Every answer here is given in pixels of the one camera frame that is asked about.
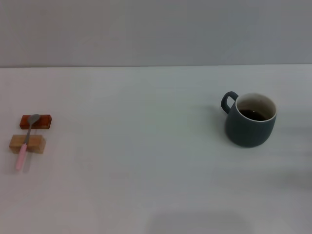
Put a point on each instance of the dark coffee liquid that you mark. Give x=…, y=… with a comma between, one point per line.
x=253, y=115

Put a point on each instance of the light wooden block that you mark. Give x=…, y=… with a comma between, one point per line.
x=36, y=145

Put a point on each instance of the grey ceramic cup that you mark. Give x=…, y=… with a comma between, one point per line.
x=248, y=134

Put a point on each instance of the red-brown wooden block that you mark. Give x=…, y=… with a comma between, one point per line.
x=45, y=122

